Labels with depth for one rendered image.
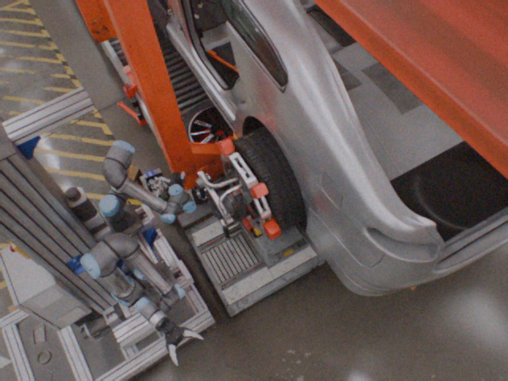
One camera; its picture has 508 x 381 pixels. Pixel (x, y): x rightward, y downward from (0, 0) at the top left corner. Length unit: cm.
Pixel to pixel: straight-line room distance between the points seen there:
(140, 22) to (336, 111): 99
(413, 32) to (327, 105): 165
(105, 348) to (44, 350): 41
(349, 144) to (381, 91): 122
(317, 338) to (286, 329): 23
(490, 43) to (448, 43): 3
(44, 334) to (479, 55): 332
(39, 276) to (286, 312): 174
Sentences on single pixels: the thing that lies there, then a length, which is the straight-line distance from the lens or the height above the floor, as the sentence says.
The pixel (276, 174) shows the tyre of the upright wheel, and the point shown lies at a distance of 249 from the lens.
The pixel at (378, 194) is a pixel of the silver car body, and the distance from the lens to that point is 185.
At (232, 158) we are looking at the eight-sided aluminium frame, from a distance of 261.
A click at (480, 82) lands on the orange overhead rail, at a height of 300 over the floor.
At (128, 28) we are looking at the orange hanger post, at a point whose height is 192.
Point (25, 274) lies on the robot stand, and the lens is 247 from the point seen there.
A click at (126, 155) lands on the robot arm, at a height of 141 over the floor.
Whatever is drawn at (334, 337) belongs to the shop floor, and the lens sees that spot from 331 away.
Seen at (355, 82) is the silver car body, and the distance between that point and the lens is 312.
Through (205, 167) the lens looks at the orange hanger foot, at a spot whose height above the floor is 68.
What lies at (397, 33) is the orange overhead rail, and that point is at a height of 300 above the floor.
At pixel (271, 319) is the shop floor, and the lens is 332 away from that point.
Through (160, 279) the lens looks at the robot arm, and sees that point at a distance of 218.
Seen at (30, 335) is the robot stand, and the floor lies 21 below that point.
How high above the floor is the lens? 320
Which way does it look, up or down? 59 degrees down
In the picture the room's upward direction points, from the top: 7 degrees counter-clockwise
